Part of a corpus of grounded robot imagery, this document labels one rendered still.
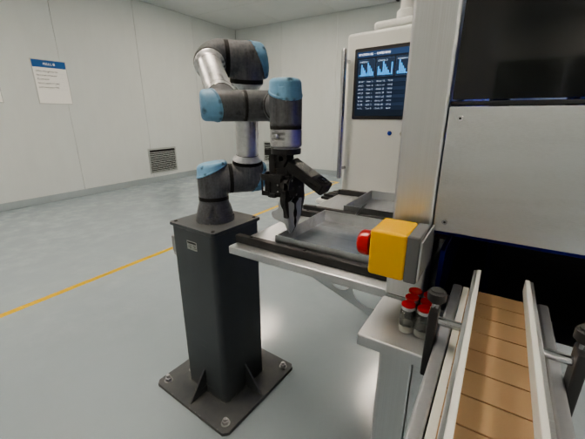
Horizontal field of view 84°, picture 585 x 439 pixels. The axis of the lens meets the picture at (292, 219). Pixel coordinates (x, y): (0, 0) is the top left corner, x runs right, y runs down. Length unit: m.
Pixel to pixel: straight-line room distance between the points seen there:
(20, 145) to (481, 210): 5.48
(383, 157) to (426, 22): 1.12
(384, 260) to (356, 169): 1.23
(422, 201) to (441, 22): 0.25
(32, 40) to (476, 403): 5.80
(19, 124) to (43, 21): 1.40
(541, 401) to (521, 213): 0.27
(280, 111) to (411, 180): 0.34
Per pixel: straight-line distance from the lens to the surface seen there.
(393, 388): 0.75
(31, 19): 5.89
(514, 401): 0.41
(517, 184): 0.54
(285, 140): 0.75
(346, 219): 0.97
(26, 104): 5.68
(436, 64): 0.55
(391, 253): 0.49
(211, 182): 1.25
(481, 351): 0.46
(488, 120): 0.53
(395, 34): 1.65
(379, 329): 0.54
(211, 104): 0.82
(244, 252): 0.80
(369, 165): 1.67
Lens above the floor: 1.19
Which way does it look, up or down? 18 degrees down
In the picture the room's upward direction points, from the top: straight up
